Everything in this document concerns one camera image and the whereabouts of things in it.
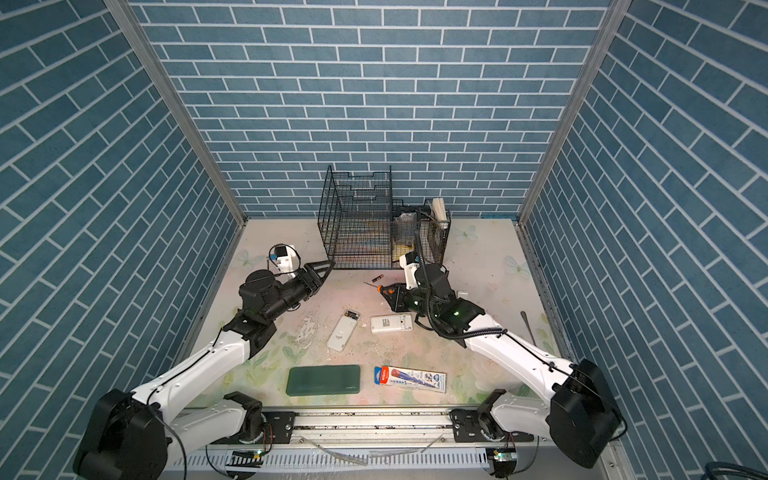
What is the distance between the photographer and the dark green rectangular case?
0.80 meters

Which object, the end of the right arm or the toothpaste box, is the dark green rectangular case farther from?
the end of the right arm

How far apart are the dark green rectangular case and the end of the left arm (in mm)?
242

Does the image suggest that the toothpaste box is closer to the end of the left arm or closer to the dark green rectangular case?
the dark green rectangular case

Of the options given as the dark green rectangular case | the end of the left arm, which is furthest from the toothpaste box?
the end of the left arm

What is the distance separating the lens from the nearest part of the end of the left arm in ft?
1.96
